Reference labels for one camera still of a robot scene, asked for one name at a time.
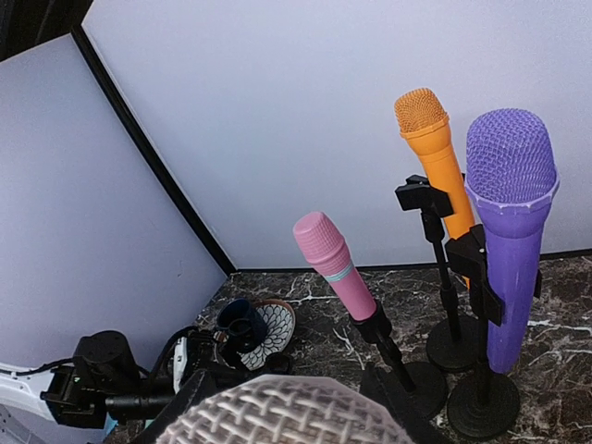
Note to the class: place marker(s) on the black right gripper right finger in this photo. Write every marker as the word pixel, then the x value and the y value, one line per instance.
pixel 377 385

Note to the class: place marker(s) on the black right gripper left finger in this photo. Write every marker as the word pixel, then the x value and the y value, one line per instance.
pixel 199 387

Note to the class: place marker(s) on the beige microphone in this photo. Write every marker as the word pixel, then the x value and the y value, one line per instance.
pixel 286 409

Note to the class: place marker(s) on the black stand of purple microphone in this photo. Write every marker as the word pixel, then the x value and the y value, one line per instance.
pixel 485 404

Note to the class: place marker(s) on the purple microphone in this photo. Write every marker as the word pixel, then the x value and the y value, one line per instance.
pixel 511 178

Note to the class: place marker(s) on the orange microphone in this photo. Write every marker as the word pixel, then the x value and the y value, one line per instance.
pixel 425 126

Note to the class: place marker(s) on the black stand of blue microphone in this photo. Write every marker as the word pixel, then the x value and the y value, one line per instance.
pixel 243 337

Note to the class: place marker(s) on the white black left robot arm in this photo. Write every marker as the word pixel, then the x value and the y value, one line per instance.
pixel 100 382

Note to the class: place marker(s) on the black stand of pink microphone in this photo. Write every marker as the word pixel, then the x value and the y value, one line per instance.
pixel 421 383

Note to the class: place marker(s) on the black stand of orange microphone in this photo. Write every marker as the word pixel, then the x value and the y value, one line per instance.
pixel 452 343

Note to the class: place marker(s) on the pink microphone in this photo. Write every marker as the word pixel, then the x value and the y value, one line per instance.
pixel 325 249

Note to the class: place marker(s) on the dark blue mug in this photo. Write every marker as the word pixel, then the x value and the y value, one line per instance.
pixel 241 308

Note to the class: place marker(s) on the floral patterned saucer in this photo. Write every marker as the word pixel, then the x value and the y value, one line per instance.
pixel 281 321

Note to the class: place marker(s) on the black left corner post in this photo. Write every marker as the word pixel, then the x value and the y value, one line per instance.
pixel 147 150

